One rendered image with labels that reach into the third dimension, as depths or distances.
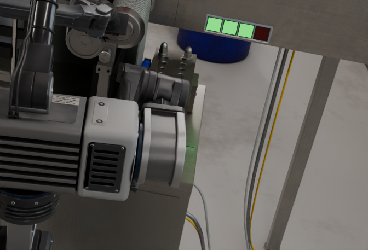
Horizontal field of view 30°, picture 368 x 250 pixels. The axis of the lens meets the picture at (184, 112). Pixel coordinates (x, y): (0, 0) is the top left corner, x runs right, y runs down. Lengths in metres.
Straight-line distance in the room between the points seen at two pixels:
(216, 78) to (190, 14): 2.20
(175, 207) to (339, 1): 0.94
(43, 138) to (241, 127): 3.09
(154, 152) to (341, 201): 2.69
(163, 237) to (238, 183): 1.46
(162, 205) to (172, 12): 0.74
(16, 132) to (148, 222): 1.16
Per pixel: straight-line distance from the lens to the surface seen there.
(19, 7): 1.87
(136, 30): 2.25
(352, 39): 2.63
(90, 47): 2.32
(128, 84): 2.02
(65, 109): 1.27
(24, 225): 1.38
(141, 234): 2.37
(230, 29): 2.58
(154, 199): 2.27
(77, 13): 1.93
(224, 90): 4.62
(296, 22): 2.58
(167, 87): 1.44
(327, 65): 2.84
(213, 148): 4.00
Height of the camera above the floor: 2.20
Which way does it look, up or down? 31 degrees down
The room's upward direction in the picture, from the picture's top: 11 degrees clockwise
